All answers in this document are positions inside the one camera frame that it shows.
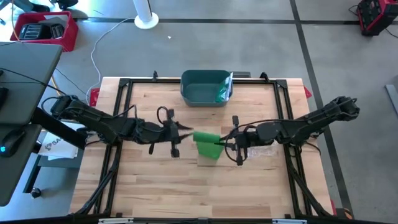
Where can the black metal table frame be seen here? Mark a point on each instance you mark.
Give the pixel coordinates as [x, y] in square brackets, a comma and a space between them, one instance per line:
[155, 81]

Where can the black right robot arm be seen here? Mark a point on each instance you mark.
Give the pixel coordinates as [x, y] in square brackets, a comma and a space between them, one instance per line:
[311, 121]

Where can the green elastic bandage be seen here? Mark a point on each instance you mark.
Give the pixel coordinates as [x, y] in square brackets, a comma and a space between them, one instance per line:
[208, 149]

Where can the red plastic crate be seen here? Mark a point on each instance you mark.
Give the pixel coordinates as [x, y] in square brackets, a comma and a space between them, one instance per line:
[70, 37]

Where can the white tower fan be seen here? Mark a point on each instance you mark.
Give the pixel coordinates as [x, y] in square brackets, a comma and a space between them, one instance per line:
[146, 22]

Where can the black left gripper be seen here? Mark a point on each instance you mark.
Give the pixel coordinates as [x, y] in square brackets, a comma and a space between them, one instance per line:
[155, 132]

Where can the black computer mouse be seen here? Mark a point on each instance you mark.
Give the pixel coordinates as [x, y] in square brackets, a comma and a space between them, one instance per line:
[12, 141]

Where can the black caster wheel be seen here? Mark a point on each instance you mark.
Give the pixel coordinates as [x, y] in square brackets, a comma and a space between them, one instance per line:
[35, 193]

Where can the red corner guard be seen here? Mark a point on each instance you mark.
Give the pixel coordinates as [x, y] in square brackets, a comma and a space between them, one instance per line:
[94, 97]
[307, 92]

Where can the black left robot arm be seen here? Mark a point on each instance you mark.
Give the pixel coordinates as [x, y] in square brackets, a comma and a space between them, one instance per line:
[99, 123]

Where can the silver aluminium rail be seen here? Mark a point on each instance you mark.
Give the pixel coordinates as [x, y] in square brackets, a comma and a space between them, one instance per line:
[289, 221]
[115, 221]

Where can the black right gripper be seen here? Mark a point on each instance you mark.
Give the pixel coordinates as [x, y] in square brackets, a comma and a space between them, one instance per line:
[255, 137]

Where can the black ribbed device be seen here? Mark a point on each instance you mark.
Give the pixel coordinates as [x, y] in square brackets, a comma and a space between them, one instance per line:
[34, 31]
[57, 31]

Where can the grey-blue plastic bin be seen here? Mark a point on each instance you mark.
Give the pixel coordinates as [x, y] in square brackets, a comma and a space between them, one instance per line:
[199, 90]

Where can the grey metal bar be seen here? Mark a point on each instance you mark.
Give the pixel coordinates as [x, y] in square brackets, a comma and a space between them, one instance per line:
[393, 99]

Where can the white printed papers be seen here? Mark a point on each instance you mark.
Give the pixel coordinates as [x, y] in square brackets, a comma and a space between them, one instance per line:
[59, 146]

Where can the grey desk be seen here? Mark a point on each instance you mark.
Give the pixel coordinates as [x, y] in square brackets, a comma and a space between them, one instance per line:
[25, 77]

